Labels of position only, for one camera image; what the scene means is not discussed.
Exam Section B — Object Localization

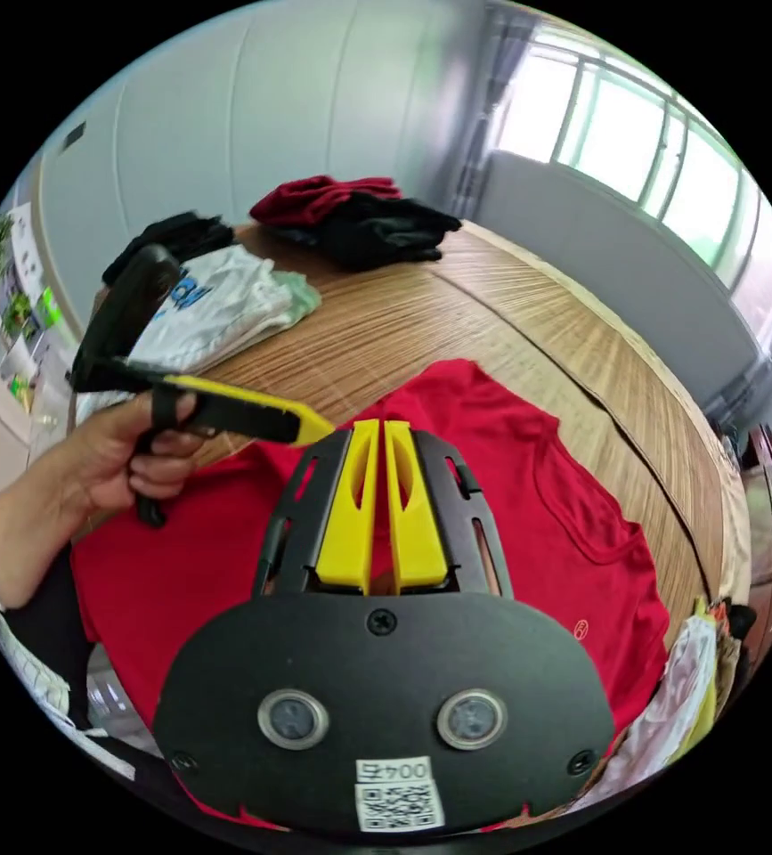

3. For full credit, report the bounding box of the window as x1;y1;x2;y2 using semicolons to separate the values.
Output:
489;23;764;289

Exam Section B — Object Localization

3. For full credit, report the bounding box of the pale pile of clothes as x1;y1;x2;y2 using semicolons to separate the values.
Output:
582;592;759;806

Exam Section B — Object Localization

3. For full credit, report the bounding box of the red and black pile of clothes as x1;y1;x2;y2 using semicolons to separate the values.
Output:
248;175;464;273

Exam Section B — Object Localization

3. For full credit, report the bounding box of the person's left hand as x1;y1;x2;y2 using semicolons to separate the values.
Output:
24;390;201;569

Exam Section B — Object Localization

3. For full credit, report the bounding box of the shelf with green items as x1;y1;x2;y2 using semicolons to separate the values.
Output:
0;266;69;409

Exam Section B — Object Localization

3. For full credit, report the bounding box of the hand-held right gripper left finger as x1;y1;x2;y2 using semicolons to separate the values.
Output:
314;419;381;597

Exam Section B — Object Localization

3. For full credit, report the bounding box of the person's body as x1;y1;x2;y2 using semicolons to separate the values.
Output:
0;541;167;786

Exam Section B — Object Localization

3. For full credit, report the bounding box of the white and black pile of clothes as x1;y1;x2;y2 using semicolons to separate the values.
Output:
100;211;324;377

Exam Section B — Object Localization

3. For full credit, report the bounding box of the red t-shirt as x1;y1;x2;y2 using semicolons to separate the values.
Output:
69;358;671;831

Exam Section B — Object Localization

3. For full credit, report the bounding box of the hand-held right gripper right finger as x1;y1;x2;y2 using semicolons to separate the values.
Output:
385;420;451;597

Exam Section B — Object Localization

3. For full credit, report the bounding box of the person's left forearm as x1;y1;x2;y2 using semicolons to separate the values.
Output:
0;477;43;610

